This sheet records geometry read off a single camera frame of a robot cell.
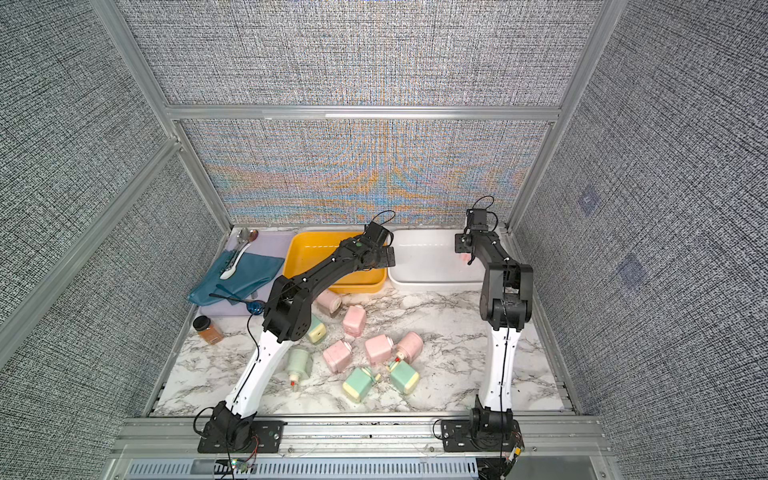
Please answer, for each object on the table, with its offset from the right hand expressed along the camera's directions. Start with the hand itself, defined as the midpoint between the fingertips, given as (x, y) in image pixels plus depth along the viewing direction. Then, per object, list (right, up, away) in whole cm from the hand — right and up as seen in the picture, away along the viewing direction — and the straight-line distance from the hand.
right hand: (471, 232), depth 106 cm
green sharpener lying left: (-54, -37, -28) cm, 71 cm away
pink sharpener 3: (-44, -35, -26) cm, 62 cm away
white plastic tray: (-16, -10, +4) cm, 19 cm away
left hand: (-30, -9, -3) cm, 31 cm away
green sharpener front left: (-38, -41, -31) cm, 64 cm away
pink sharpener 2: (-40, -27, -19) cm, 52 cm away
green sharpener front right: (-26, -39, -30) cm, 56 cm away
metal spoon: (-84, -1, +7) cm, 85 cm away
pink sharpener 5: (-24, -33, -25) cm, 48 cm away
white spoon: (-85, -14, -2) cm, 86 cm away
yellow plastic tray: (-62, -6, +5) cm, 63 cm away
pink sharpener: (-48, -22, -18) cm, 55 cm away
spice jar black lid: (-81, -29, -22) cm, 89 cm away
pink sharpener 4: (-33, -34, -24) cm, 53 cm away
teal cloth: (-77, -14, -1) cm, 79 cm away
